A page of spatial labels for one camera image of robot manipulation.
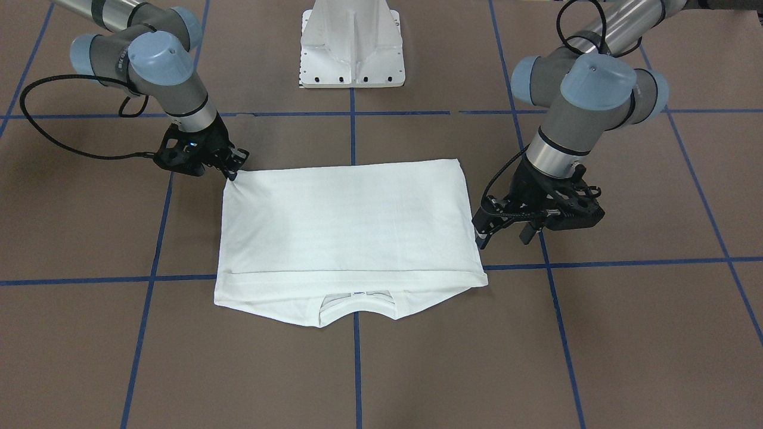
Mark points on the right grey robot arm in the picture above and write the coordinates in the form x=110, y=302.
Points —
x=146, y=52

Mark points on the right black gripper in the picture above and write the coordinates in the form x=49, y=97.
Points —
x=214, y=142

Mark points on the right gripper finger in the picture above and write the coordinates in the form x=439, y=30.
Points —
x=529, y=231

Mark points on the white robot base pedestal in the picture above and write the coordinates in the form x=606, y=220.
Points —
x=351, y=45

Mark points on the white long-sleeve printed shirt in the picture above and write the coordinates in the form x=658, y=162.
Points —
x=310, y=246

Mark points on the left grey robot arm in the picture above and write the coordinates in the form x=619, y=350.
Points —
x=587, y=90

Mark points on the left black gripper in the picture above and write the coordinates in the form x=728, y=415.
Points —
x=526, y=186

